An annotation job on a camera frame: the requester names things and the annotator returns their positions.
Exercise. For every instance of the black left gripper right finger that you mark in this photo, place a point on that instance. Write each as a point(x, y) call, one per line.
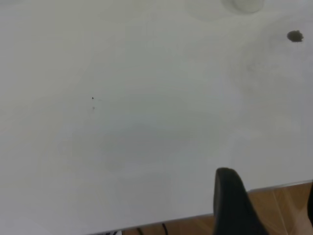
point(310, 203)

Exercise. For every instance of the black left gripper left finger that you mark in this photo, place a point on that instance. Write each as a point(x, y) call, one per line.
point(232, 203)

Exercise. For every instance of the white paper cup green logo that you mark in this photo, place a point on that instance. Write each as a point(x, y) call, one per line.
point(244, 5)

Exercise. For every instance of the dark brown liquid stain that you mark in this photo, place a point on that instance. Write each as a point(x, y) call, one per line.
point(295, 36)

